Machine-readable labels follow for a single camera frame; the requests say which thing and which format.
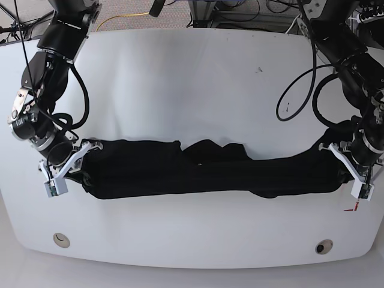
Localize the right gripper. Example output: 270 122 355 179
37 134 73 166

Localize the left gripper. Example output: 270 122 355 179
350 126 383 167

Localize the black T-shirt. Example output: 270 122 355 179
80 140 352 200

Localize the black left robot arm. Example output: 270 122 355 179
298 1 383 167

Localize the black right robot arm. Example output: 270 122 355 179
8 1 101 167

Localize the red tape rectangle marking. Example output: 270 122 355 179
343 200 359 212

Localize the black tripod stand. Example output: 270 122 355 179
1 4 55 44

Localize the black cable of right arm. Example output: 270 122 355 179
47 64 91 130

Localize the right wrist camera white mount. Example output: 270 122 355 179
38 140 103 197

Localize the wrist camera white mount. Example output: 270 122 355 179
38 140 103 197
319 141 374 201

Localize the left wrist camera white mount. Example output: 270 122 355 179
319 141 374 201

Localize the left table cable grommet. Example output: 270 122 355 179
53 233 70 248

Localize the table cable grommet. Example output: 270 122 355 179
53 233 70 248
315 239 334 255

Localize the right table cable grommet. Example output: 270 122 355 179
315 239 334 255

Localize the yellow cable on floor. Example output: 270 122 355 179
95 11 150 32

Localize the white cable on floor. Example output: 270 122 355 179
284 13 304 34

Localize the aluminium frame post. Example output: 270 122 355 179
188 1 217 28

